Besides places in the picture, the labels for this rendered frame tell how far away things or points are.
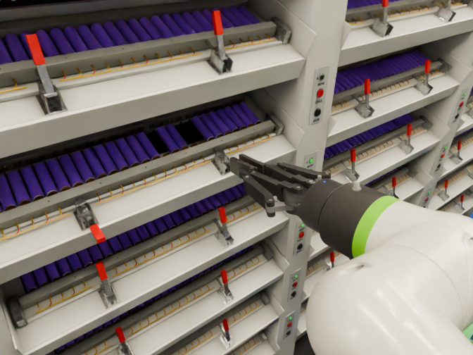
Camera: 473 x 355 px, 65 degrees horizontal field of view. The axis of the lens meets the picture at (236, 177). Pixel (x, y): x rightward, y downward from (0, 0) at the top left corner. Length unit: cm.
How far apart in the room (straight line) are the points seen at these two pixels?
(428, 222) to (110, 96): 43
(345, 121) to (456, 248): 60
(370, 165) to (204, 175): 61
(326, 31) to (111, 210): 51
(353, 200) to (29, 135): 41
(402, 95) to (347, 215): 74
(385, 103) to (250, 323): 74
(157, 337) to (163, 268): 20
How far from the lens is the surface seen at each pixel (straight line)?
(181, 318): 96
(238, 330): 117
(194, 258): 81
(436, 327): 33
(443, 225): 42
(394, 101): 111
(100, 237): 57
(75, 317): 77
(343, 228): 46
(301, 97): 77
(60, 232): 64
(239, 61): 67
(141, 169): 67
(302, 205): 51
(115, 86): 57
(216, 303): 98
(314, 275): 132
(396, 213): 44
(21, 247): 64
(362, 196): 47
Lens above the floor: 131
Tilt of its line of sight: 34 degrees down
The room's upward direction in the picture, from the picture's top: straight up
